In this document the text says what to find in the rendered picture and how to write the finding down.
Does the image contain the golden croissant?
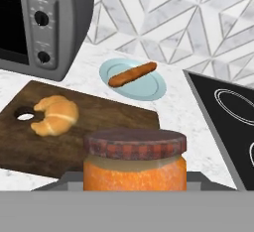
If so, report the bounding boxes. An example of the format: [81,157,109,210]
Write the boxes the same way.
[30,94,80,138]

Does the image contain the orange jam jar red lid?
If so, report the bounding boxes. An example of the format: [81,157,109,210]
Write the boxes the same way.
[82,127,188,192]

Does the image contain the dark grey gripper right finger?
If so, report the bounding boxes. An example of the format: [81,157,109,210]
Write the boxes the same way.
[186,172,238,192]

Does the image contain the grey toaster oven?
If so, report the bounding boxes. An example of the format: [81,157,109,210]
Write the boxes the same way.
[0,0,95,82]

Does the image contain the black hob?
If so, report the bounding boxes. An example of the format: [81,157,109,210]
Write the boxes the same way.
[183,69,254,191]

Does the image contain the light blue plate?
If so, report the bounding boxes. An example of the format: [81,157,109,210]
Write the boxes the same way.
[98,58,168,102]

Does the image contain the dark wooden cutting board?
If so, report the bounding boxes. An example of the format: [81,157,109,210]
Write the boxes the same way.
[0,79,161,179]

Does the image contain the brown churro pastry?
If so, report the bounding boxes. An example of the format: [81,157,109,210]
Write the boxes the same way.
[107,60,158,88]

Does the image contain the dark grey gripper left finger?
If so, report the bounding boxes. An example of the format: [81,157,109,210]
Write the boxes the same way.
[32,171,85,192]

